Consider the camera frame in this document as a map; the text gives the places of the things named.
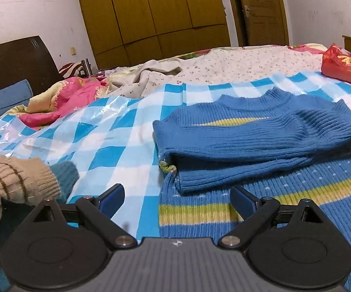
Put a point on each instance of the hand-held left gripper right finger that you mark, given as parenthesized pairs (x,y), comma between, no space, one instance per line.
(241,202)

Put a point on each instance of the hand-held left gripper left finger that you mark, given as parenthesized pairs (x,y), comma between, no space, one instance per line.
(112,200)

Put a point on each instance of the blue yellow-striped knit sweater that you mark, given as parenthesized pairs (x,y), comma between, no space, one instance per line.
(254,140)

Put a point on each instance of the teal knit cloth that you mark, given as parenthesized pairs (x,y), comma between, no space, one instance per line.
(67,175)

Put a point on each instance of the red printed tote bag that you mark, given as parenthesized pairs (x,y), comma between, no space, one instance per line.
(345,64)

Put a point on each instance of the blue white checkered plastic sheet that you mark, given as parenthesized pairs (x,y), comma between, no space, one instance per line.
(117,146)

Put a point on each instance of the beige striped knit sweater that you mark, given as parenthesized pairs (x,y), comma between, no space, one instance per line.
(11,176)

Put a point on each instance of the pink floral quilt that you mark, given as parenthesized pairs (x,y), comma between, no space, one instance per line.
(72,97)

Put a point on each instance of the metal thermos bottle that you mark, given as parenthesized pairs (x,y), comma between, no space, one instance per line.
(86,67)

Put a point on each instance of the white floral bedsheet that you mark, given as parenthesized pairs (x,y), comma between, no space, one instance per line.
(239,64)

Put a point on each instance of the zebra striped cloth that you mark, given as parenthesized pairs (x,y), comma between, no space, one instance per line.
(69,68)

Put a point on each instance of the blue pillow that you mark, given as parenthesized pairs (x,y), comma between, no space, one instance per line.
(2,100)

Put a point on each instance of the brown wooden door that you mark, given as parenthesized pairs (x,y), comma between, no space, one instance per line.
(263,6)

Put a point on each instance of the dark wooden headboard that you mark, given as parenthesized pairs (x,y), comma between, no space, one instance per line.
(11,60)

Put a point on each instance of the brown wooden wardrobe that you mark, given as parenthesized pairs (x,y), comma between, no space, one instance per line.
(151,9)

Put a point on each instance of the wall socket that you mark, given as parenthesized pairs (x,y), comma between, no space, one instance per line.
(72,51)

